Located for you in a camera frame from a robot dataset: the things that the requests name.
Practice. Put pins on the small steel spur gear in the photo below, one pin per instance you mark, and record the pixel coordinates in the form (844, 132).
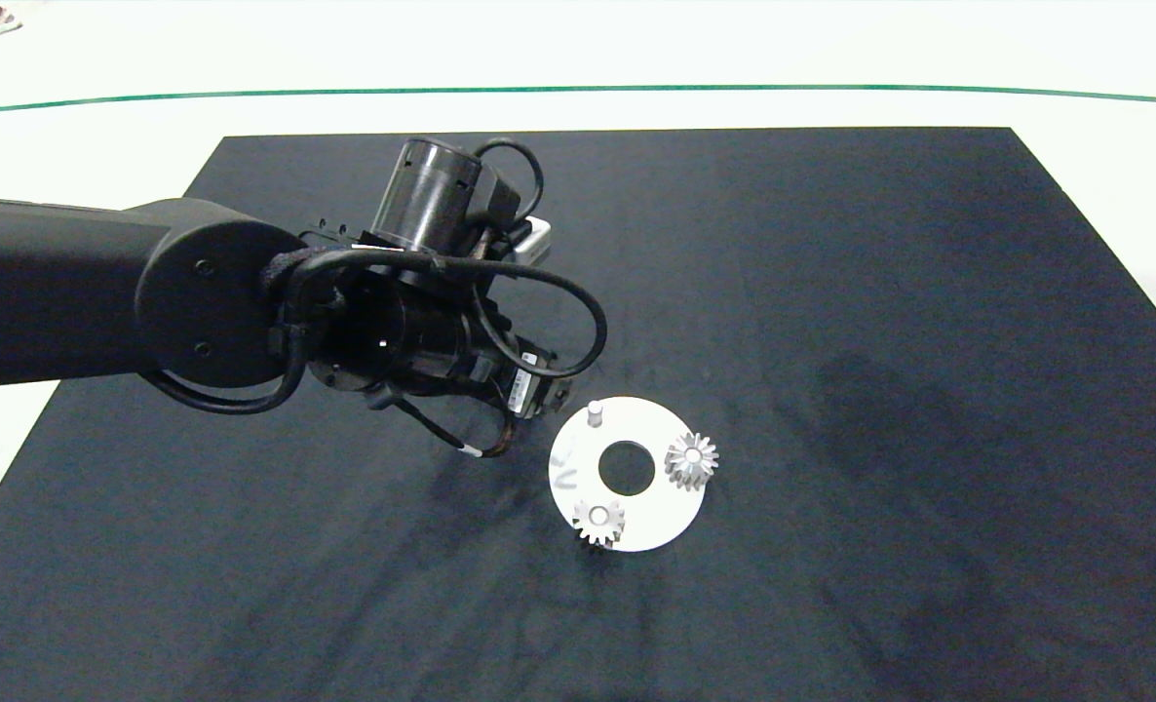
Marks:
(612, 526)
(679, 469)

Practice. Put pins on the round white pin plate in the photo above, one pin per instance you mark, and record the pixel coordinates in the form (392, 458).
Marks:
(656, 522)

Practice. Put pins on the dark table mat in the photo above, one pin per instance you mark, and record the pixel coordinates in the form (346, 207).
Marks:
(831, 292)

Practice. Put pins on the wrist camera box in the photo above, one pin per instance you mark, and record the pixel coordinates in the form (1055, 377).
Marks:
(536, 242)

